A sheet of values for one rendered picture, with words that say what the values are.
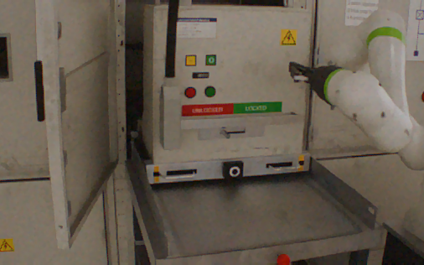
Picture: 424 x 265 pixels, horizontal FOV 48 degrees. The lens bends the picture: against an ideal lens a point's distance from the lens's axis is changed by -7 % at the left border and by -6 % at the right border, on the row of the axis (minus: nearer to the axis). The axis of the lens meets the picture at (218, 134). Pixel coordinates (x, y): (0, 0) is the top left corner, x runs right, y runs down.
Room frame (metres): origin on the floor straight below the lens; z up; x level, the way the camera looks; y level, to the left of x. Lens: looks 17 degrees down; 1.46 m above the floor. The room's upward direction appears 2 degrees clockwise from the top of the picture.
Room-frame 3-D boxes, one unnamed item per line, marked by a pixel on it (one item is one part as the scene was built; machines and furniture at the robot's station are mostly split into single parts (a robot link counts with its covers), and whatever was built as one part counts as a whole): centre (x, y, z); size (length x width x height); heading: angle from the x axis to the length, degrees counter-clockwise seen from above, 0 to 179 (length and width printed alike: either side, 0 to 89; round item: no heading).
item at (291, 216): (1.40, -0.06, 0.82); 0.68 x 0.62 x 0.06; 16
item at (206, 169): (1.49, -0.04, 0.90); 0.54 x 0.05 x 0.06; 106
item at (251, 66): (1.48, -0.04, 1.15); 0.48 x 0.01 x 0.48; 106
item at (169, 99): (1.35, 0.14, 1.09); 0.08 x 0.05 x 0.17; 16
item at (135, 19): (2.32, 0.20, 1.28); 0.58 x 0.02 x 0.19; 106
